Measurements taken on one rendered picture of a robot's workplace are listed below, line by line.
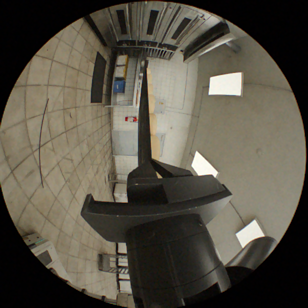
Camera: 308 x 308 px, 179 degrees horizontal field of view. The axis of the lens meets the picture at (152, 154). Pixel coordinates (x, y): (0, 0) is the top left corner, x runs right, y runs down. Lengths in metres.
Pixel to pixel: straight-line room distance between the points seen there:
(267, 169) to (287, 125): 0.82
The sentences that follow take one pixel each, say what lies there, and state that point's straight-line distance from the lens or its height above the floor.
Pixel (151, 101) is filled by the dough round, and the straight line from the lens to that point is 0.22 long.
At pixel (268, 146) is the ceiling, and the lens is 2.08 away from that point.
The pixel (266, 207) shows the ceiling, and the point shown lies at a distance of 2.20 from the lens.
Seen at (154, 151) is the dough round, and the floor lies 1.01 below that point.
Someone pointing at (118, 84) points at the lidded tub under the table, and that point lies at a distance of 2.98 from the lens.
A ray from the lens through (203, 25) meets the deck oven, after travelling 1.96.
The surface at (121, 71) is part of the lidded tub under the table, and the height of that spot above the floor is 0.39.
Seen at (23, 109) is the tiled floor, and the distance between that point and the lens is 1.10.
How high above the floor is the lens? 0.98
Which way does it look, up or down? 9 degrees up
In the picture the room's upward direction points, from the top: 92 degrees clockwise
